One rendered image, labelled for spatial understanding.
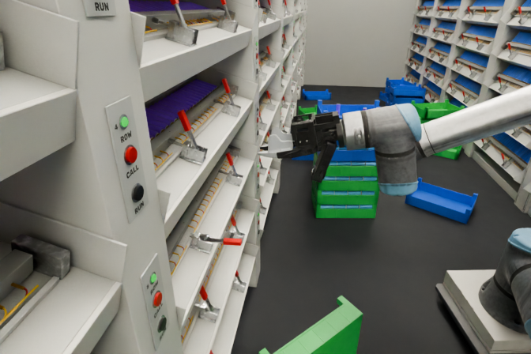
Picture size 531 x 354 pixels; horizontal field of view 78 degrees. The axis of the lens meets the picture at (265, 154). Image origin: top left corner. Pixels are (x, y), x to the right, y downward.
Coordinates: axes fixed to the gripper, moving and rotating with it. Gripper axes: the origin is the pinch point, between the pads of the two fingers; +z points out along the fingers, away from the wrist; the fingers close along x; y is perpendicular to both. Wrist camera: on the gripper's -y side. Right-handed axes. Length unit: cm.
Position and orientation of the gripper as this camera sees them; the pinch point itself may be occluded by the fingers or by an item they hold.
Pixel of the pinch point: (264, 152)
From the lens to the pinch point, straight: 84.7
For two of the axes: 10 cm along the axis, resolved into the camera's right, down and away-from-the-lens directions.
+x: -1.5, 4.1, -9.0
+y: -2.2, -9.0, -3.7
